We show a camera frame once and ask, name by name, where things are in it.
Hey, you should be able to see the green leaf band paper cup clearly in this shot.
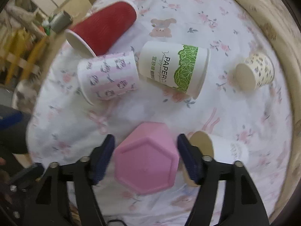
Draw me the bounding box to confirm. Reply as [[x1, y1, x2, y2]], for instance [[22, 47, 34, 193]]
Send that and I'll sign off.
[[138, 41, 211, 99]]

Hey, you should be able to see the grey trash bin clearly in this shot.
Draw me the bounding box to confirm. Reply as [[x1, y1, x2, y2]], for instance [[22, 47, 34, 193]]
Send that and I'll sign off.
[[49, 10, 72, 34]]

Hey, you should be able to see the pink striped paper cup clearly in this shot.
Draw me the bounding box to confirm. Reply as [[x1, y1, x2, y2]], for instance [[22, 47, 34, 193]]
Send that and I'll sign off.
[[77, 51, 139, 105]]

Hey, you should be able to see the yellow wooden stool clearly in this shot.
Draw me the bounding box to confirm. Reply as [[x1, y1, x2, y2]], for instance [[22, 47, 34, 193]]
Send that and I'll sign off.
[[1, 28, 49, 88]]

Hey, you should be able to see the white floral bed sheet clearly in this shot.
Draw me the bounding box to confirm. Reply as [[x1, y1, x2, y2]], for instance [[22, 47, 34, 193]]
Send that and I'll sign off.
[[27, 0, 292, 214]]

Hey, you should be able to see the cream patterned paper cup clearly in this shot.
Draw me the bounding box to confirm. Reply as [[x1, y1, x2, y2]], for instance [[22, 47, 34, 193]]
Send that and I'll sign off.
[[235, 51, 275, 92]]

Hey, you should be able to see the cream bear print duvet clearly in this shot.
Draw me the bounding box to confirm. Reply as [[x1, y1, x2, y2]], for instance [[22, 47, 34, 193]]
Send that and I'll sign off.
[[211, 0, 301, 226]]

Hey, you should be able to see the green globe paper cup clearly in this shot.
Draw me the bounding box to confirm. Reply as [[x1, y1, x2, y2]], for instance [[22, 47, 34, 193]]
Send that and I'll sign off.
[[183, 130, 250, 188]]

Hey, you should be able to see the pink hexagonal plastic cup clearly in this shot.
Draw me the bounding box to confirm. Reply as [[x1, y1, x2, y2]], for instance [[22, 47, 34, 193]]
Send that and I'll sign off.
[[113, 122, 180, 195]]

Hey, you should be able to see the red ribbed paper cup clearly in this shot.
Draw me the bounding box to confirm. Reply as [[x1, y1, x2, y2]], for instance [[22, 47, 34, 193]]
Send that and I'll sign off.
[[65, 0, 137, 58]]

